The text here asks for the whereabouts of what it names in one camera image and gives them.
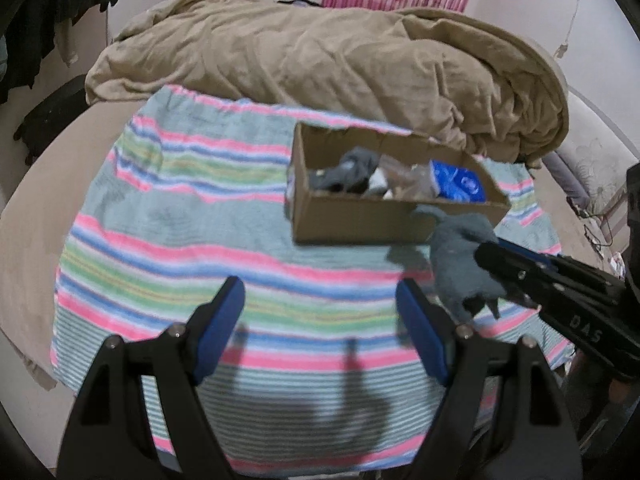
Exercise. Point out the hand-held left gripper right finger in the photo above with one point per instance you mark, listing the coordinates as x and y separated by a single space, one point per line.
425 332

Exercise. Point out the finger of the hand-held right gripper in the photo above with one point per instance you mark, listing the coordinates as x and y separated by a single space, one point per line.
520 267

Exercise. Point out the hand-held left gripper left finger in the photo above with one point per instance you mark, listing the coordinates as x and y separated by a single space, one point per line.
220 321

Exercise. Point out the cardboard box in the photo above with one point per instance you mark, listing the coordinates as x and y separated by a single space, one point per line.
385 200

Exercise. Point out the striped towel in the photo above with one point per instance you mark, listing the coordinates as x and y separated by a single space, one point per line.
280 270

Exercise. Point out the blue packet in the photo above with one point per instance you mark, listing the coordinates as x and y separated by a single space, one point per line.
457 181

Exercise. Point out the white embroidered pillow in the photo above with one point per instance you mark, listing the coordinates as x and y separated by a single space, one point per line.
592 160

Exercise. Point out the clear plastic bag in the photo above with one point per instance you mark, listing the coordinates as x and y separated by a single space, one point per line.
407 177

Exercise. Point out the white sock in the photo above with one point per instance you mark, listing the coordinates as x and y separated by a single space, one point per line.
377 182

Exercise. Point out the dark grey sock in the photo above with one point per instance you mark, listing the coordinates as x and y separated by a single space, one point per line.
345 172

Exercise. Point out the black bag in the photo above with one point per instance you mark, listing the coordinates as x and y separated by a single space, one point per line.
50 120

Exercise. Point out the beige blanket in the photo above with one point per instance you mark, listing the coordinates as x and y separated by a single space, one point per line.
330 65

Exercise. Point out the dark hanging clothes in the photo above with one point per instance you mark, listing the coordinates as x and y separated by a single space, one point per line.
50 5

